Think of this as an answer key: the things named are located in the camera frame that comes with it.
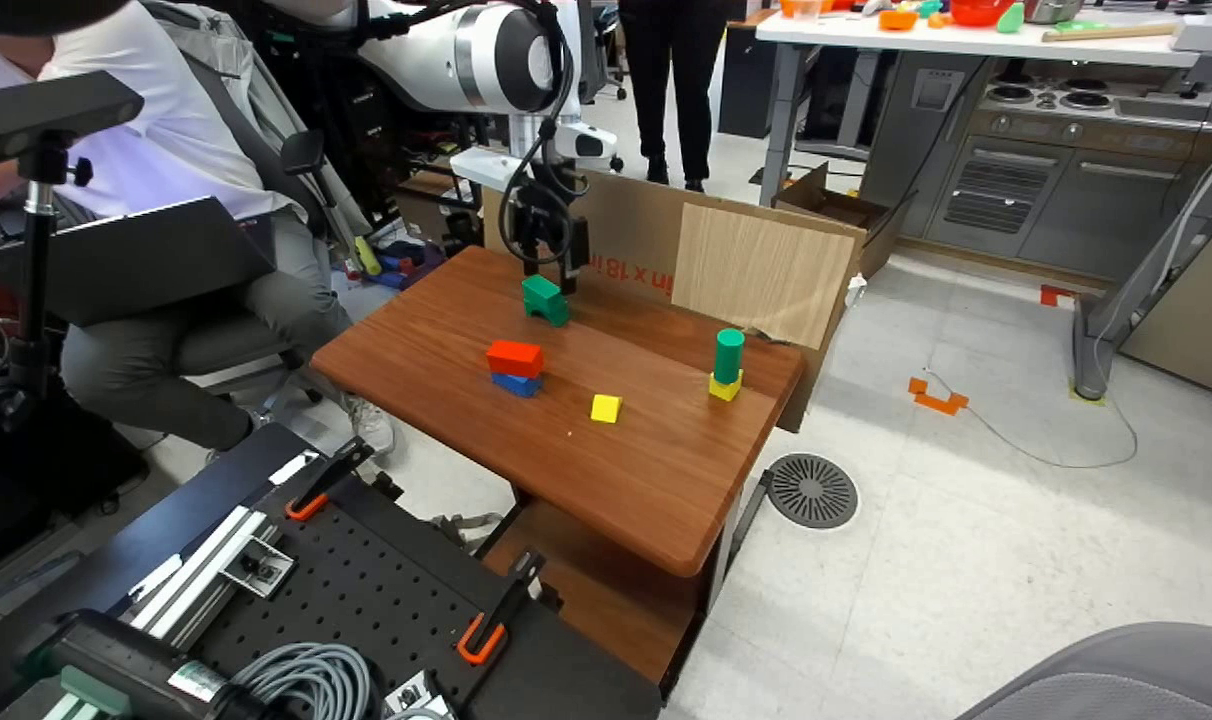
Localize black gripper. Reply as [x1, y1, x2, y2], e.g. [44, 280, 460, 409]
[504, 171, 598, 298]

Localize green arch block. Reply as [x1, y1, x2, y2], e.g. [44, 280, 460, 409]
[520, 271, 563, 314]

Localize red block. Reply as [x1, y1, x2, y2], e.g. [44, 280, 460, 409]
[485, 335, 548, 380]

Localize cardboard box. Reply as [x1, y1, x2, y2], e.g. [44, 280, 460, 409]
[567, 164, 902, 438]

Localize green cylinder block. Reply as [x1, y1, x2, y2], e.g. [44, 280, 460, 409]
[713, 324, 753, 388]

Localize small yellow block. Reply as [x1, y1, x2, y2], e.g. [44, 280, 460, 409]
[703, 368, 748, 409]

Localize standing person in black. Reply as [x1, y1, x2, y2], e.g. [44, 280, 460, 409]
[617, 0, 745, 195]

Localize orange black clamp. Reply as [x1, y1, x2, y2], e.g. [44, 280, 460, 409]
[452, 548, 554, 672]
[282, 438, 382, 528]

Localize round floor drain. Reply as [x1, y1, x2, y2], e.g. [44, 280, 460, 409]
[761, 454, 863, 532]

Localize black perforated breadboard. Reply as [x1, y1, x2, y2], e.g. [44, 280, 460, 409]
[0, 421, 667, 720]

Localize seated person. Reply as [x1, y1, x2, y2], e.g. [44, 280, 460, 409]
[0, 0, 360, 454]

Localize orange floor piece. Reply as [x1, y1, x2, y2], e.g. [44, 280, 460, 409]
[905, 373, 972, 421]

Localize black laptop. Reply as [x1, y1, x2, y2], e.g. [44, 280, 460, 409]
[0, 195, 283, 332]

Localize white table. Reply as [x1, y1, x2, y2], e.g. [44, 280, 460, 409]
[748, 3, 1212, 211]

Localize red bowl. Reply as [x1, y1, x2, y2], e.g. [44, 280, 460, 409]
[944, 0, 1020, 34]

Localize grey toy kitchen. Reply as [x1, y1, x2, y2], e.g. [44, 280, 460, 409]
[856, 54, 1212, 291]

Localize aluminium rail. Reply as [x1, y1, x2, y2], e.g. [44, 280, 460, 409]
[121, 499, 301, 648]

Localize coiled grey cable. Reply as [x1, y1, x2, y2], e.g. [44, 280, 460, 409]
[227, 637, 382, 720]

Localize black camera on tripod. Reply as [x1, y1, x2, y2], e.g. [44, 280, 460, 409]
[0, 69, 147, 444]

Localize thin floor cable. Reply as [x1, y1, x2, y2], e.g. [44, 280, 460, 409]
[927, 368, 1143, 474]

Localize grey metal frame leg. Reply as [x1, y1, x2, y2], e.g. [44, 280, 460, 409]
[1066, 125, 1212, 403]

